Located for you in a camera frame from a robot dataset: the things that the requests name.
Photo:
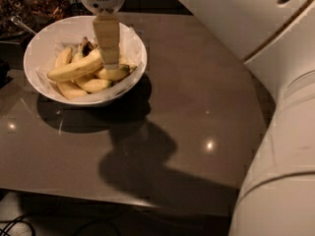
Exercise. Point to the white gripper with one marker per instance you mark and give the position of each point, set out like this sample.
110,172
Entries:
107,30

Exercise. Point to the large top yellow banana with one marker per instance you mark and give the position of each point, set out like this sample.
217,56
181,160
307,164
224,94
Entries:
77,69

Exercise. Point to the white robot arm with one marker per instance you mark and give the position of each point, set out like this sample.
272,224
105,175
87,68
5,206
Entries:
233,130

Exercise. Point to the white paper bowl liner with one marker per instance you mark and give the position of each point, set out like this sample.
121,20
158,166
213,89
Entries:
56,67

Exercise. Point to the yellow banana right side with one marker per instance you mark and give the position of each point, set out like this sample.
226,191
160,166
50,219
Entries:
113,75

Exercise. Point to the yellow banana upper left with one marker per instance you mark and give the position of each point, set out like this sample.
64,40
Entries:
64,57

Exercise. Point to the white ceramic bowl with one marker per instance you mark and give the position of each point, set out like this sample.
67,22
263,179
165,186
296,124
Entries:
43,49

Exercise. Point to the yellow banana lower middle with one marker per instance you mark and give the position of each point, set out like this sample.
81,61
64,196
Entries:
91,84

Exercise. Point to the yellow banana lower left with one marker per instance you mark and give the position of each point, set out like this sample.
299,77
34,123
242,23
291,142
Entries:
70,90

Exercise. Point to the glass bowl of snacks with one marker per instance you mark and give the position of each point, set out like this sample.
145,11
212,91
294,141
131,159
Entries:
26,11

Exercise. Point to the metal spoon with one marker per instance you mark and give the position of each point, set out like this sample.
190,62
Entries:
18,22

